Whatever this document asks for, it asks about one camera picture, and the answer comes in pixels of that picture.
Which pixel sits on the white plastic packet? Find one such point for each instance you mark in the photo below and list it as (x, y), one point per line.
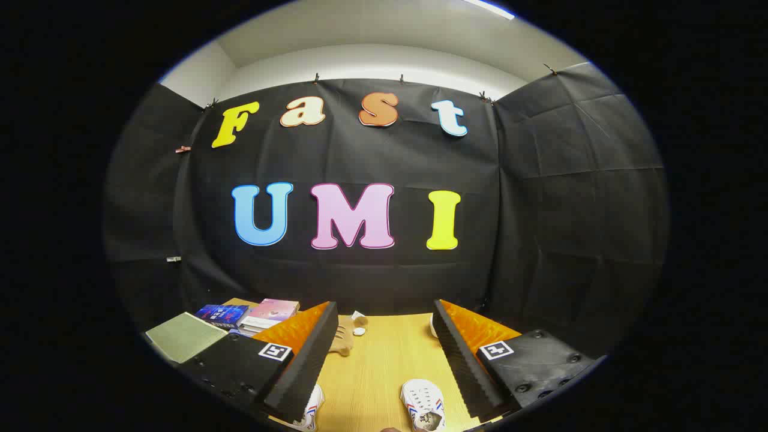
(432, 327)

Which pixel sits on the black backdrop cloth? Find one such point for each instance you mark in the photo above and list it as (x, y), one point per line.
(360, 156)

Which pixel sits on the pink cover book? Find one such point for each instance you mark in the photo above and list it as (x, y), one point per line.
(273, 308)

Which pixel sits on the pale blue book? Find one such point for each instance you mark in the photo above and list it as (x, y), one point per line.
(249, 330)

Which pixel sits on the green fabric storage box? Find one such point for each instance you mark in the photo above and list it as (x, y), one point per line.
(183, 337)

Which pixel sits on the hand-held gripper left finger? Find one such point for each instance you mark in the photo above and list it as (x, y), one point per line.
(312, 360)

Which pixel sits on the dark blue book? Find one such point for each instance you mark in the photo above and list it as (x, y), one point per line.
(222, 314)

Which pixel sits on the white paperback book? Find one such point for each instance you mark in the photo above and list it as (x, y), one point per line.
(259, 323)

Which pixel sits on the white striped canvas shoe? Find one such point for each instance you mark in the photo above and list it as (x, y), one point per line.
(422, 399)
(313, 405)

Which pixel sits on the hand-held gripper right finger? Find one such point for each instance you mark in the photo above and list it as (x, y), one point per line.
(459, 360)

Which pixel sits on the brown plush toy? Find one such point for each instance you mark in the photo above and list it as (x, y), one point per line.
(343, 339)

